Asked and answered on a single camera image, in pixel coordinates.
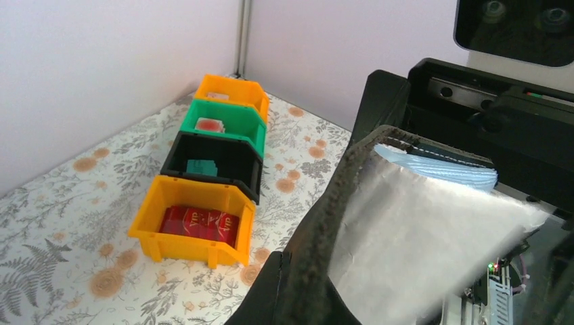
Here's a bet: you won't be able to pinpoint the orange bin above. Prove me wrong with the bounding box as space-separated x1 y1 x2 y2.
128 175 255 268
194 74 270 124

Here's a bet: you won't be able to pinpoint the teal cards stack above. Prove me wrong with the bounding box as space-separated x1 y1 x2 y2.
185 159 219 176

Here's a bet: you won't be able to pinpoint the far orange bin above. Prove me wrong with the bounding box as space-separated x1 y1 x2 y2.
194 74 270 124

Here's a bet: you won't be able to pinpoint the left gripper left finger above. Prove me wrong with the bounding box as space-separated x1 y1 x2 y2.
224 251 364 325

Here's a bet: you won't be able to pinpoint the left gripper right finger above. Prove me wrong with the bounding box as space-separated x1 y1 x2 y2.
520 220 573 325

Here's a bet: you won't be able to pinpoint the floral table mat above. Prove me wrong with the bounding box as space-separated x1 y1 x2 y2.
1 95 351 324

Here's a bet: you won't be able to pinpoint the red VIP cards stack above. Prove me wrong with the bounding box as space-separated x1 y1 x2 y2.
160 206 240 247

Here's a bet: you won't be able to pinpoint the black bin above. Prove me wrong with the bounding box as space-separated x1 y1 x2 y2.
160 131 263 204

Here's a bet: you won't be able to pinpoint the near orange bin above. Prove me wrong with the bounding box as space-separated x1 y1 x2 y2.
128 175 255 268

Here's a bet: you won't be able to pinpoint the black leather card holder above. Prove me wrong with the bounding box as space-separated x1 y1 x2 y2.
274 126 548 324

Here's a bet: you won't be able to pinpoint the green bin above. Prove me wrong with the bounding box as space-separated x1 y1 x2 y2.
180 100 267 156

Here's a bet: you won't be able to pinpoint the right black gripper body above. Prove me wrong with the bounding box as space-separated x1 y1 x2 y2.
351 58 573 213

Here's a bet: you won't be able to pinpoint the white red-circle cards stack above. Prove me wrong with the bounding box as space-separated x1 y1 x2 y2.
195 118 225 133

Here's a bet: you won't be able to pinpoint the white cards in orange bin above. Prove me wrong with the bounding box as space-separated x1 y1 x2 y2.
206 92 229 100

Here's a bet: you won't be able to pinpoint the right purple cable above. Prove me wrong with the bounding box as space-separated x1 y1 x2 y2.
511 253 532 295

